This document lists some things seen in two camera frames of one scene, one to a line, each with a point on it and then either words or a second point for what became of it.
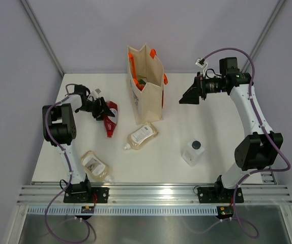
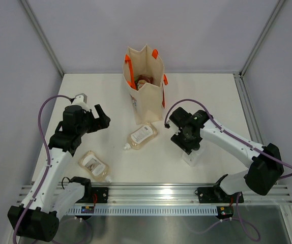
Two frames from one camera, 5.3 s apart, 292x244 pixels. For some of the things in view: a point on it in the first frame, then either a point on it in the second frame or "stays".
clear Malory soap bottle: x=97 y=169 stays
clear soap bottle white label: x=141 y=136 stays
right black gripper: x=192 y=96 -> x=186 y=147
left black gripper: x=101 y=110 -> x=98 y=123
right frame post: x=267 y=26 stays
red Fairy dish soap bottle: x=110 y=122 -> x=142 y=79
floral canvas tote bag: x=146 y=79 stays
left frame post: x=42 y=36 stays
